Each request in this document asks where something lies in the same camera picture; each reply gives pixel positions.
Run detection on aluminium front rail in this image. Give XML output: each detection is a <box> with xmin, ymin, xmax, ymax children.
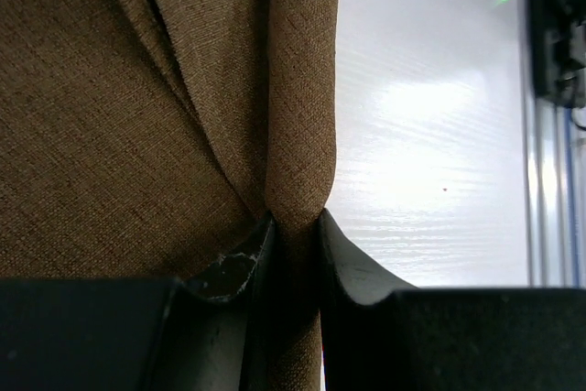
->
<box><xmin>518</xmin><ymin>0</ymin><xmax>585</xmax><ymax>288</ymax></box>

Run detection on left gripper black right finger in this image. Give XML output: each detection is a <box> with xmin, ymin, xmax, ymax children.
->
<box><xmin>318</xmin><ymin>212</ymin><xmax>585</xmax><ymax>391</ymax></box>

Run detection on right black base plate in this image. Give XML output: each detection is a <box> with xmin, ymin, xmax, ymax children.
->
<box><xmin>526</xmin><ymin>0</ymin><xmax>585</xmax><ymax>109</ymax></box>

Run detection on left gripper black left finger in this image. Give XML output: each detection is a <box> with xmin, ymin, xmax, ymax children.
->
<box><xmin>1</xmin><ymin>216</ymin><xmax>276</xmax><ymax>390</ymax></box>

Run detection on brown cloth napkin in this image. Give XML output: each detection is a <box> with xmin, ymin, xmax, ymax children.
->
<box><xmin>1</xmin><ymin>0</ymin><xmax>339</xmax><ymax>390</ymax></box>

